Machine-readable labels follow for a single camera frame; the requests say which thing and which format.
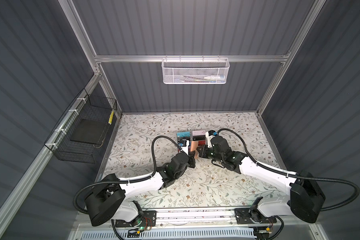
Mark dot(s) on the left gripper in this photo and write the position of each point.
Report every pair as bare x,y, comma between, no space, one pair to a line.
190,159

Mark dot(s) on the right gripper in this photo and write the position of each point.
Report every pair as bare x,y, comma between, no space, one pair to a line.
202,153

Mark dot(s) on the pink leather card wallet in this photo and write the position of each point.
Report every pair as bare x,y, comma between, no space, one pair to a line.
193,148

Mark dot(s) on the clear acrylic card holder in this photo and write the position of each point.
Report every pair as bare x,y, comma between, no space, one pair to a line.
191,139

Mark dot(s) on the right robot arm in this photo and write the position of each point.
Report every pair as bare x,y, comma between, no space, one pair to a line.
302,198

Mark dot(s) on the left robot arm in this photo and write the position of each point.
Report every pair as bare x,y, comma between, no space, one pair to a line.
115,202

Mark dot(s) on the black card right column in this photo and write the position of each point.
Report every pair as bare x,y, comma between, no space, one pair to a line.
199,138

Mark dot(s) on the pink VIP card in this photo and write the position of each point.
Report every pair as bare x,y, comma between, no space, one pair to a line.
199,133

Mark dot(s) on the teal VIP card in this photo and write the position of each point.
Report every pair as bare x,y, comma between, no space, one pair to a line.
184,135

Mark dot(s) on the pens in white basket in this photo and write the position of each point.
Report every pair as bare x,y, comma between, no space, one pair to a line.
211,79

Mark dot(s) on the yellow marker pen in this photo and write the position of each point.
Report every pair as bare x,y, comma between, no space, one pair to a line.
111,117

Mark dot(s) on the black pad in basket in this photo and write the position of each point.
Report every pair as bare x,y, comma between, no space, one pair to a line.
89,132

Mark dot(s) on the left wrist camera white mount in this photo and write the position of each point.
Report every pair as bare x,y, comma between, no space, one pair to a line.
184,144

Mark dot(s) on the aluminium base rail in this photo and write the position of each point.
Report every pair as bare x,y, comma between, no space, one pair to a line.
186,217

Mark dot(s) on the white wire mesh basket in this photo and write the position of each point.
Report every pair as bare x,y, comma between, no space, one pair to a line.
174,69

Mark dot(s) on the black wire basket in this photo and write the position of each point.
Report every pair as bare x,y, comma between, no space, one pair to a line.
90,107

